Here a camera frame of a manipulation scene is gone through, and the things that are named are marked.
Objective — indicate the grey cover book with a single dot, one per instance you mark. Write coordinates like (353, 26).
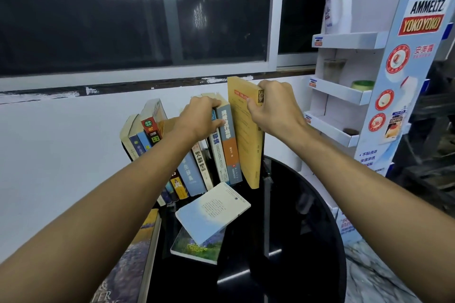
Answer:
(124, 132)

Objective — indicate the clear glass cup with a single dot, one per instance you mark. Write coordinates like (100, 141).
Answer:
(334, 71)

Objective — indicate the person's left hand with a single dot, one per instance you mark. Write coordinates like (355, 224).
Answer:
(195, 121)

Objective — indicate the dark wooden bench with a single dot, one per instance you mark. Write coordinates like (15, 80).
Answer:
(426, 171)

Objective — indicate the yellow book with black characters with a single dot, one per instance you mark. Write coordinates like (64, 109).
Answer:
(249, 150)

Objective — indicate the person's left forearm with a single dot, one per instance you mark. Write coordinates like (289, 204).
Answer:
(89, 224)

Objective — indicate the light blue thin booklet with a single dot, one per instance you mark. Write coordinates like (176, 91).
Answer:
(213, 210)

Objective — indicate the lavender Hanyu Pinyin dictionary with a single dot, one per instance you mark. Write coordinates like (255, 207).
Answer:
(192, 178)

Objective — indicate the small dark brown lid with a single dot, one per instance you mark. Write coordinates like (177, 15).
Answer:
(351, 131)

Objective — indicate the cream book with barcode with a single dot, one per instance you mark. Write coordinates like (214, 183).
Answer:
(202, 168)

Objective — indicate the large grey-teal book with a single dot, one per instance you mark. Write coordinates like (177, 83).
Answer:
(231, 150)

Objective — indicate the green tape roll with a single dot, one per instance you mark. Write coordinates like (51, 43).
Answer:
(363, 85)

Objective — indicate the Understanding Business textbook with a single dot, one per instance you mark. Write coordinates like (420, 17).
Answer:
(218, 157)

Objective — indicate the row of books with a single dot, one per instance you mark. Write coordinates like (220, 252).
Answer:
(266, 168)

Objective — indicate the round black table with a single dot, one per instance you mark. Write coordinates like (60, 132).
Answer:
(302, 224)

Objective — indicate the person's right forearm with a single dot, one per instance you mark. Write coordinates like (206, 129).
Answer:
(373, 214)

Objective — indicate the aluminium frame window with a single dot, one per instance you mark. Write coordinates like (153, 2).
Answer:
(124, 11)

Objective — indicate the Van Gogh cover handbook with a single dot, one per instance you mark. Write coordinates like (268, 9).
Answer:
(131, 267)

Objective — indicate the yellow book with blue spine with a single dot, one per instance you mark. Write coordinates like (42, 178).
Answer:
(134, 144)

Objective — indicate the green landscape cover book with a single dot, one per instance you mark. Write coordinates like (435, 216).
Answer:
(192, 249)

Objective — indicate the orange illustrated cover book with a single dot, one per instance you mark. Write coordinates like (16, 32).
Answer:
(151, 125)

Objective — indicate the person's right hand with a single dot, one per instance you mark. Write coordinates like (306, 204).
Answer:
(279, 111)

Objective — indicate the white cardboard display stand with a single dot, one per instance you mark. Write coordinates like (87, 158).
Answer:
(401, 75)

